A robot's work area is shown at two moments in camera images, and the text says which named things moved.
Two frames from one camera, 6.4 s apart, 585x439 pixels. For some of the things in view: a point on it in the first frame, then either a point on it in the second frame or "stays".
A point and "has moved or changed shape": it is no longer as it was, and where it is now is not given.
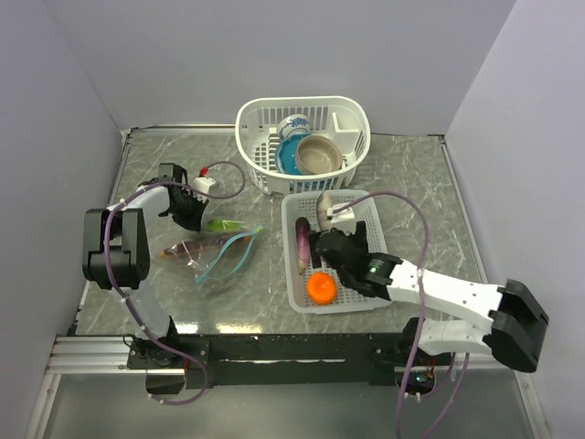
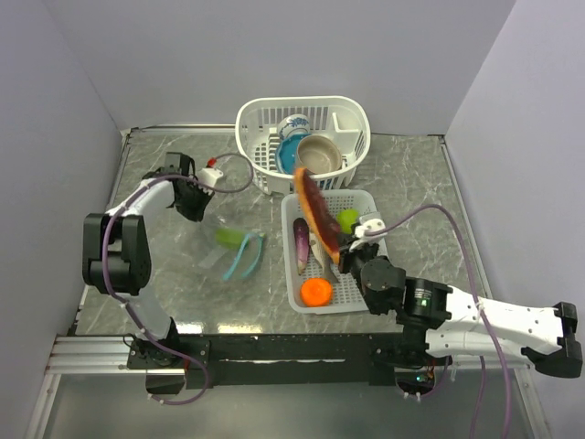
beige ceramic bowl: (317, 155) stays
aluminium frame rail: (82, 354) stays
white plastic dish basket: (343, 119) stays
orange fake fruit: (321, 288) has moved or changed shape
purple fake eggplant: (303, 242) stays
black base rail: (388, 359) stays
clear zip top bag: (215, 256) has moved or changed shape
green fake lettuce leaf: (222, 224) to (229, 238)
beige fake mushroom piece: (324, 203) has moved or changed shape
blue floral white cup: (295, 123) stays
